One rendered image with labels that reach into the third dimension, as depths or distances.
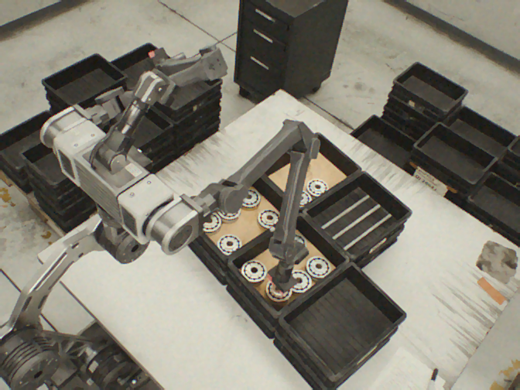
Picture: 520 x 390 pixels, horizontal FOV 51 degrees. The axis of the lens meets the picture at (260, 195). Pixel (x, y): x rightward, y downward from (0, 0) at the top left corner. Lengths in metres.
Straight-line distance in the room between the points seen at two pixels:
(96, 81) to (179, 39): 1.32
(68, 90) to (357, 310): 2.17
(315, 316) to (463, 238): 0.92
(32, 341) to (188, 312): 0.61
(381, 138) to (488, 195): 0.75
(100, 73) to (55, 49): 1.11
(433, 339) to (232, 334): 0.83
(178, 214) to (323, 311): 0.87
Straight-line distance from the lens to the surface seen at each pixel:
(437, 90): 3.81
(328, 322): 2.15
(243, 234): 2.30
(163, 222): 1.51
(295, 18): 3.39
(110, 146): 1.56
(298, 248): 1.94
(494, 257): 2.73
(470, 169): 3.37
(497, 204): 3.42
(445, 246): 2.67
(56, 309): 3.14
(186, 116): 3.24
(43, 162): 3.09
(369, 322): 2.19
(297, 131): 1.78
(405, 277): 2.50
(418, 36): 5.17
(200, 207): 1.52
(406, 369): 2.30
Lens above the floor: 2.73
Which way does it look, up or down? 51 degrees down
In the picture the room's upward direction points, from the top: 9 degrees clockwise
